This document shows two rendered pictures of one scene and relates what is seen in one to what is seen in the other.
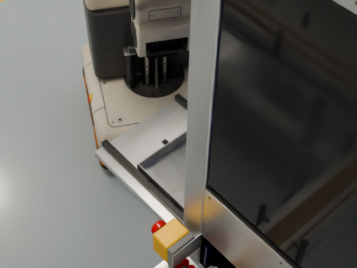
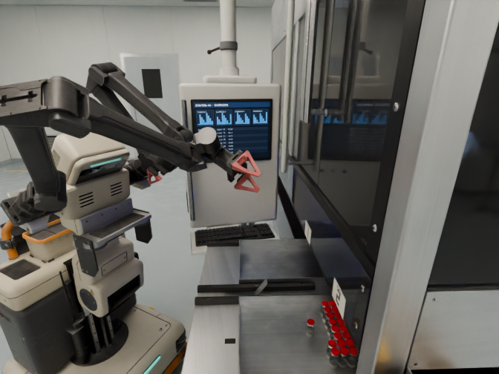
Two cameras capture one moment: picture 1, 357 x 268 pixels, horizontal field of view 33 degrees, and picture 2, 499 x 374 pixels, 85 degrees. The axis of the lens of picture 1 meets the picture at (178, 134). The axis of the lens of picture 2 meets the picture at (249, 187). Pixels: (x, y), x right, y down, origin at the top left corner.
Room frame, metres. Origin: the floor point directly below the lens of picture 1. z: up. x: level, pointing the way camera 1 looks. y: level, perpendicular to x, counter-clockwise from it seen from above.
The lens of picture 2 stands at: (0.73, 0.42, 1.53)
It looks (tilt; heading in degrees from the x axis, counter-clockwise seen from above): 20 degrees down; 311
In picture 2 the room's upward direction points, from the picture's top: straight up
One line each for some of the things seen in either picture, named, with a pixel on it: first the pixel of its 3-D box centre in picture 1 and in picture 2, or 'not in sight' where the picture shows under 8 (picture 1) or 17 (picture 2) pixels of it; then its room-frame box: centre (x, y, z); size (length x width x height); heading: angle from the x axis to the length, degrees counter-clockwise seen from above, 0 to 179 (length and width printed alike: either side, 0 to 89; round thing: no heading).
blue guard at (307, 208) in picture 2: not in sight; (287, 174); (1.49, -0.78, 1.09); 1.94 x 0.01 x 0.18; 133
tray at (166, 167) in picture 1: (212, 179); (301, 334); (0.99, -0.10, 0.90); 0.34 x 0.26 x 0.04; 43
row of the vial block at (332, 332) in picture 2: not in sight; (333, 331); (0.93, -0.16, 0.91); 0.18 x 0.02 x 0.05; 133
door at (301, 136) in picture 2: not in sight; (308, 94); (1.28, -0.56, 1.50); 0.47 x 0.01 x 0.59; 133
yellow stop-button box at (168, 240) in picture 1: (172, 242); not in sight; (0.74, 0.01, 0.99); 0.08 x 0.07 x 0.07; 43
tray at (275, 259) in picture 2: not in sight; (282, 260); (1.22, -0.35, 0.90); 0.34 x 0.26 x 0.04; 43
